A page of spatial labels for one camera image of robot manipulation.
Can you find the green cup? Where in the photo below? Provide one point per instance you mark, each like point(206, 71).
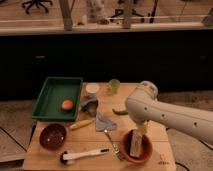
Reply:
point(113, 86)

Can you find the orange bowl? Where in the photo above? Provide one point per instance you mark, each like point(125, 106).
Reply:
point(125, 145)

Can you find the white dish brush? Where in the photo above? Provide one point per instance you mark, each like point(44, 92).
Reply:
point(67, 158)

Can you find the silver fork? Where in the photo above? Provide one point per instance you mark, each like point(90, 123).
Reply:
point(115, 147)

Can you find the green plastic tray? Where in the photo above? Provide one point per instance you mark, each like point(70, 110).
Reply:
point(55, 90)

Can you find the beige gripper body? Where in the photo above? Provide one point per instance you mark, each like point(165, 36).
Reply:
point(143, 127)

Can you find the purple bowl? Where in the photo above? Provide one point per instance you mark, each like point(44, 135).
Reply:
point(52, 136)

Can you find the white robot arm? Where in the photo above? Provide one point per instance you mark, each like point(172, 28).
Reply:
point(142, 105)

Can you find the yellow corn cob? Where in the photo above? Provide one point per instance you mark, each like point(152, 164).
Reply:
point(80, 124)

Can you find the black office chair base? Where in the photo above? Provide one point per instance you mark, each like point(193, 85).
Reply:
point(38, 3)

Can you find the beige sponge block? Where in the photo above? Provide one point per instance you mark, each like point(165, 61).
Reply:
point(136, 144)

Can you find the blue-grey cloth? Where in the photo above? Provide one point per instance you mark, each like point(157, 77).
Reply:
point(104, 123)

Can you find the orange peach fruit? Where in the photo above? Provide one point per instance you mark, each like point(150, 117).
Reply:
point(67, 105)

